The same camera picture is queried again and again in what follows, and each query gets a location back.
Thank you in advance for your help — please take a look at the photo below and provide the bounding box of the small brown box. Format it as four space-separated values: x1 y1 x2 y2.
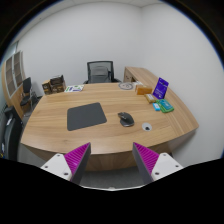
42 80 52 95

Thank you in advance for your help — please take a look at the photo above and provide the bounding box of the wooden office desk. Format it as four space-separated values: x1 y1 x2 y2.
20 82 200 172

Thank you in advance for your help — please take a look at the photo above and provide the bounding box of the round white disc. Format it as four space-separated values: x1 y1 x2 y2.
118 82 133 90

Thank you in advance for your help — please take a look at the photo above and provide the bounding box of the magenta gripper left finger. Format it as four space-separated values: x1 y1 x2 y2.
42 143 91 185

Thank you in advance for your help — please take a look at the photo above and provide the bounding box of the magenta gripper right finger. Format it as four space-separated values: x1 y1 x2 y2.
132 142 182 184

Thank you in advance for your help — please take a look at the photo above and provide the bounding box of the grey mesh office chair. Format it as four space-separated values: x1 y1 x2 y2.
85 61 119 84

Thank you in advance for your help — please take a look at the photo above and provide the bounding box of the small tan box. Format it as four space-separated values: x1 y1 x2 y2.
144 94 156 103

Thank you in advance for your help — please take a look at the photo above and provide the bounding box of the dark brown box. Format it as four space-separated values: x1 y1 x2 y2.
50 75 66 93

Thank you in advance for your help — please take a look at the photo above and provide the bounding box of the black chair at left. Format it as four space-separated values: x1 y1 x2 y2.
20 77 39 107

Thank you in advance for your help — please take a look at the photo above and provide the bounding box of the white green leaflet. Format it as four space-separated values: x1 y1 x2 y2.
64 85 84 93

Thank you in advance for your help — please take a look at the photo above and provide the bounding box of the small blue box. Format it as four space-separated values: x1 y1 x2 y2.
153 103 160 111

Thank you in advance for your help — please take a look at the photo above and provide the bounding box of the dark grey mouse pad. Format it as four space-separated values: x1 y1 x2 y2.
67 102 107 131

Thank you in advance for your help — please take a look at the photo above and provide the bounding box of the orange cardboard box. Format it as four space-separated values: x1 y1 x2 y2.
135 85 152 95

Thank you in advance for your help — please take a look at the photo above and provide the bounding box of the wooden side cabinet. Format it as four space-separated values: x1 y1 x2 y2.
123 67 158 88

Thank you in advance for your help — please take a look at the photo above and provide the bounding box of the purple standing sign card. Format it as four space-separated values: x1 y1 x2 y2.
153 78 169 99

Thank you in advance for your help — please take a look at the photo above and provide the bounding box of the round grey desk grommet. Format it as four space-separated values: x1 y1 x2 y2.
142 123 152 131

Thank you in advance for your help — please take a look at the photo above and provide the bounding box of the wooden shelf cabinet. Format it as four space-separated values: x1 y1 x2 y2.
2 51 26 118

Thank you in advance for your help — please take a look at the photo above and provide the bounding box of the black equipment at left edge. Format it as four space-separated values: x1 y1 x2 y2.
0 106 23 161

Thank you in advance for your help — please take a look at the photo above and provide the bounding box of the dark grey computer mouse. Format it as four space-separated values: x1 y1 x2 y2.
118 112 134 127

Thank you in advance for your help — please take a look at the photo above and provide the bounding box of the green flat box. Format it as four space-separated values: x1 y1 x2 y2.
157 99 174 113

